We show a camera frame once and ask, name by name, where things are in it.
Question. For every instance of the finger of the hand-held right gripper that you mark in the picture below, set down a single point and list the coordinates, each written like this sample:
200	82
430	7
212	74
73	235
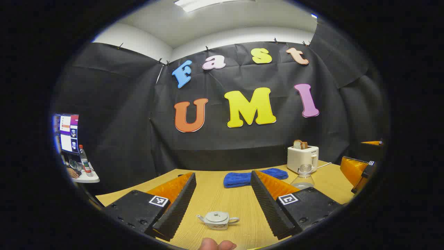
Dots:
373	142
353	170

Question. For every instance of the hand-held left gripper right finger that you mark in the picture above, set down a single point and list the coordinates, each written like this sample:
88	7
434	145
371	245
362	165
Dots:
267	205

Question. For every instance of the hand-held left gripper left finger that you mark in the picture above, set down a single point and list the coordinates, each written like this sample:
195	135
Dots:
180	205

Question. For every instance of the white teacup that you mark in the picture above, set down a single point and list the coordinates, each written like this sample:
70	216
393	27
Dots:
216	224

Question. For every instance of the green label water bottle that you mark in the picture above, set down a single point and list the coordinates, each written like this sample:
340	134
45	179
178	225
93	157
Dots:
304	175

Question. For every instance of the red cap plastic bottle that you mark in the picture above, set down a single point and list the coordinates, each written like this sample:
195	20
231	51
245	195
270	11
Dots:
85	163

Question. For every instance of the blue towel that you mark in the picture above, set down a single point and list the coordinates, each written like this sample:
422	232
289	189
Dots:
239	178

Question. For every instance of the white toaster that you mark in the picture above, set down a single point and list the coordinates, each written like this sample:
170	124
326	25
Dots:
300	158

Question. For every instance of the brown bread slice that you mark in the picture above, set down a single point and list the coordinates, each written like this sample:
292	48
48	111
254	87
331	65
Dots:
304	145

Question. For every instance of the pale bread slice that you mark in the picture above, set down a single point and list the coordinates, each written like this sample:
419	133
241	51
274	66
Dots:
297	144

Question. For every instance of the black backdrop cloth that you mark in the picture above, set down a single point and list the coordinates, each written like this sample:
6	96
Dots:
242	146

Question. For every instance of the white side table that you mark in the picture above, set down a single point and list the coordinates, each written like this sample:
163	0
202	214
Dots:
88	178

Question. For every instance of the computer monitor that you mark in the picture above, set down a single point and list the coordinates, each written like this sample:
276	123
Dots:
69	133

